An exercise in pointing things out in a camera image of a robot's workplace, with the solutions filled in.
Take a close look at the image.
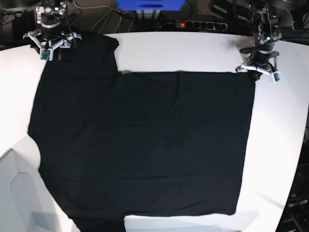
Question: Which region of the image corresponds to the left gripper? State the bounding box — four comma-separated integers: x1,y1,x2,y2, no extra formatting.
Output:
236,47,280,79

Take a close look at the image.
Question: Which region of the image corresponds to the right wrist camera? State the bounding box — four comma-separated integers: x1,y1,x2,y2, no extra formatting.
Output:
39,49,54,61

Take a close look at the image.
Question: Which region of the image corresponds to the black power strip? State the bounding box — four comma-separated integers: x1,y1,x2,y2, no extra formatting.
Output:
166,21,228,32

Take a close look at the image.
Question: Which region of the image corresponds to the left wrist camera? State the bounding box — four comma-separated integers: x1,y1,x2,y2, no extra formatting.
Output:
268,71,281,84

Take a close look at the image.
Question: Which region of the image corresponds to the blue box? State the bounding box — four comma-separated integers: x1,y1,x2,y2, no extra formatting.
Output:
116,0,186,11

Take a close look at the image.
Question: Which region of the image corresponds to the black T-shirt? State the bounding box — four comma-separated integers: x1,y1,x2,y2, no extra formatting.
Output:
28,32,255,232

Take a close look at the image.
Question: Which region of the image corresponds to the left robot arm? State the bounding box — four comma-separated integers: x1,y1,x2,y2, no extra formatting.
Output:
236,0,281,84

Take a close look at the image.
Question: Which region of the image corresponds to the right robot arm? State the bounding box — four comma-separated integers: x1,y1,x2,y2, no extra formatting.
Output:
23,0,82,61

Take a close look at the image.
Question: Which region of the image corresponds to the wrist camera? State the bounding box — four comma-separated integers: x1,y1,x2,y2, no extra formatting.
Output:
39,49,54,61
268,71,281,84

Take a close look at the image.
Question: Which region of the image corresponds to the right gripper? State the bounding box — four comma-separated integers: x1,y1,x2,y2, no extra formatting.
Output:
23,23,82,55

